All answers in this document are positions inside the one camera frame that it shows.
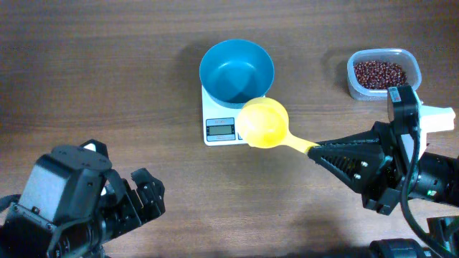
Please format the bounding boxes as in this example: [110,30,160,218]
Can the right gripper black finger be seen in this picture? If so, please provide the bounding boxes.
[318,130,379,145]
[308,143,386,194]

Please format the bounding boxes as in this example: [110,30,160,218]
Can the yellow plastic measuring scoop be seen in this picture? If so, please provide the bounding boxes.
[236,97,318,154]

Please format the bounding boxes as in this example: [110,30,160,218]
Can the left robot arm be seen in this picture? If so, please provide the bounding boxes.
[1,139,166,258]

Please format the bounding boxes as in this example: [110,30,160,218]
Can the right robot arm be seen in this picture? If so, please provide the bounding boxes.
[308,122,458,215]

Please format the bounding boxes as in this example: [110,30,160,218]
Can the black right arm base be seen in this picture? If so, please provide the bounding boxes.
[369,216,458,258]

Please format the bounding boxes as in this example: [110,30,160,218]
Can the white digital kitchen scale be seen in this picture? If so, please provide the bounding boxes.
[202,87,247,146]

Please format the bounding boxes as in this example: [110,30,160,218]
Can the teal plastic bowl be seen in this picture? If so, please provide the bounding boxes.
[199,39,275,109]

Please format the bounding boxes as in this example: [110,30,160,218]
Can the red beans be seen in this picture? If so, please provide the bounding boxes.
[354,60,407,90]

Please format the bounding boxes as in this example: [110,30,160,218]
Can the clear plastic container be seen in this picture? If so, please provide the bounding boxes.
[346,48,422,101]

